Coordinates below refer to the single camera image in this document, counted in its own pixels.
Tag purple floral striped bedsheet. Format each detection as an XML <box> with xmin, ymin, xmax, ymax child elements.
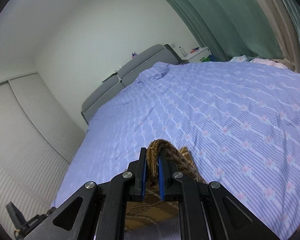
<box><xmin>54</xmin><ymin>62</ymin><xmax>300</xmax><ymax>239</ymax></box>

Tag green curtain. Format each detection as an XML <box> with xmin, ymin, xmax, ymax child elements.
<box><xmin>144</xmin><ymin>0</ymin><xmax>300</xmax><ymax>62</ymax></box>

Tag white nightstand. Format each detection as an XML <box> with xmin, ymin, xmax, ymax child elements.
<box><xmin>181</xmin><ymin>47</ymin><xmax>212</xmax><ymax>63</ymax></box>

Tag brown plaid knit sweater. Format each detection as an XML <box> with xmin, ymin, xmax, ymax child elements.
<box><xmin>125</xmin><ymin>139</ymin><xmax>207</xmax><ymax>232</ymax></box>

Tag beige curtain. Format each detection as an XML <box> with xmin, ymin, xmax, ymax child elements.
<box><xmin>256</xmin><ymin>0</ymin><xmax>300</xmax><ymax>73</ymax></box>

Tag papers on headboard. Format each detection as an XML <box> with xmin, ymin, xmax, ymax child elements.
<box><xmin>102</xmin><ymin>66</ymin><xmax>122</xmax><ymax>83</ymax></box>

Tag white louvered wardrobe doors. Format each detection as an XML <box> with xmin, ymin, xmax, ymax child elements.
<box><xmin>0</xmin><ymin>74</ymin><xmax>85</xmax><ymax>237</ymax></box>

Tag grey upholstered headboard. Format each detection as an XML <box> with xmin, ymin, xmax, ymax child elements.
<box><xmin>81</xmin><ymin>44</ymin><xmax>184</xmax><ymax>123</ymax></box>

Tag clear plastic bottle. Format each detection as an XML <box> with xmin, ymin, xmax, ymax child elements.
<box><xmin>179</xmin><ymin>46</ymin><xmax>187</xmax><ymax>57</ymax></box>

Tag pink clothes pile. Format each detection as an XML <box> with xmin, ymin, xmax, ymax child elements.
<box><xmin>250</xmin><ymin>58</ymin><xmax>288</xmax><ymax>69</ymax></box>

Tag green bag by nightstand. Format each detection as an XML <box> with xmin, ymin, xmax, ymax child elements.
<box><xmin>200</xmin><ymin>54</ymin><xmax>219</xmax><ymax>62</ymax></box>

